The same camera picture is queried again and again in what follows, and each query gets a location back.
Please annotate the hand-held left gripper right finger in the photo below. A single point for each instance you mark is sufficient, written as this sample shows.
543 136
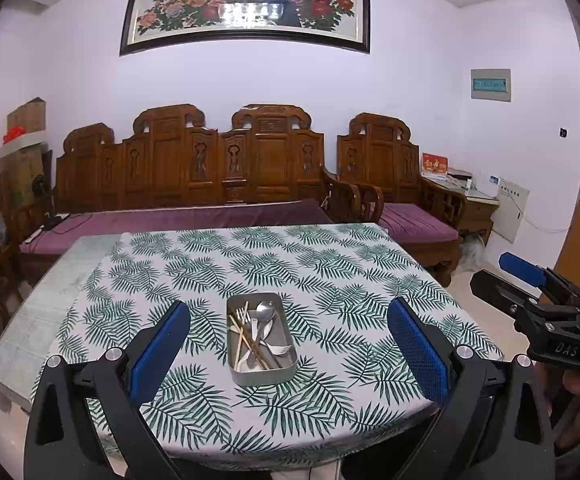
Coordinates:
419 350

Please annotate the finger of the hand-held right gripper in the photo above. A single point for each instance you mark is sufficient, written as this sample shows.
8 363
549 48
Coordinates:
522 267
494 292

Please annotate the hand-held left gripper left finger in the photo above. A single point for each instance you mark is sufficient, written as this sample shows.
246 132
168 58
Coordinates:
162 347

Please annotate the light wooden chopstick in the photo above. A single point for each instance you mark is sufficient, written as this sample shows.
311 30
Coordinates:
240 347
242 335

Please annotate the dark wooden chopstick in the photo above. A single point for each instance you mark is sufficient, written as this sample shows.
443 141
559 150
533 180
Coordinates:
252 347
247 342

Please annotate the rectangular metal tray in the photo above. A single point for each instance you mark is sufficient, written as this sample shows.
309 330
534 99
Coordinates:
287 360

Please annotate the clear plastic bag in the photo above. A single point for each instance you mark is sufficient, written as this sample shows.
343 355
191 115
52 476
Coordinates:
474 252

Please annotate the brown cardboard sheet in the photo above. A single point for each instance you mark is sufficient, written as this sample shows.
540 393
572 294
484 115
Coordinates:
574 240

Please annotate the white side table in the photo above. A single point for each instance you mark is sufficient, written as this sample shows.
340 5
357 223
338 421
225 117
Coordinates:
479 210

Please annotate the white box with blue label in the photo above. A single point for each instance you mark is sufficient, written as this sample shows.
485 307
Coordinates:
487 183

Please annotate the purple armchair cushion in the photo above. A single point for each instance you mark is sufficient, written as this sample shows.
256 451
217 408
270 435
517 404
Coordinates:
419 222

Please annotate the small white printer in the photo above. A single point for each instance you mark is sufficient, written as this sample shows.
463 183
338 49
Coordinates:
459 177

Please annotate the purple sofa cushion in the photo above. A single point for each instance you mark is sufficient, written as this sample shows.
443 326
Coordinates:
185 220

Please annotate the leaf-print tablecloth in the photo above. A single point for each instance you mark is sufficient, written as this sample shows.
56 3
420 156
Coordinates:
320 260

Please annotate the red desk calendar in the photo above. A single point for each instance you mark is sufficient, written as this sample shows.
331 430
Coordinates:
434 165

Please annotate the carved wooden armchair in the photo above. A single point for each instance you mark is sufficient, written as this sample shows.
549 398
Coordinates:
387 160

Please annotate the carved wooden sofa bench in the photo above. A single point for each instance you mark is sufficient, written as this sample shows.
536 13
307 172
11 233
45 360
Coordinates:
210 165

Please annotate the large cardboard box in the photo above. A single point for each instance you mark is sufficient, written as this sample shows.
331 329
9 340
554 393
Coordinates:
17 182

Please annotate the red plastic bag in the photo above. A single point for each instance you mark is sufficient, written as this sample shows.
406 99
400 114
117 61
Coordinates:
13 134

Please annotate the small cardboard box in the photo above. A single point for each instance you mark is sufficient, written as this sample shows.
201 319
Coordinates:
26 116

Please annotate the framed peacock flower painting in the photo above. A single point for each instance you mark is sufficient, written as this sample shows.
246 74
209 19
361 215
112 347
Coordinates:
245 0

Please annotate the white metal wall cabinet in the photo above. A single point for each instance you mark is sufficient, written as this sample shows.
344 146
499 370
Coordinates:
512 210

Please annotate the white wall electrical panel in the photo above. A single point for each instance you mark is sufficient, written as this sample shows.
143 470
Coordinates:
491 85

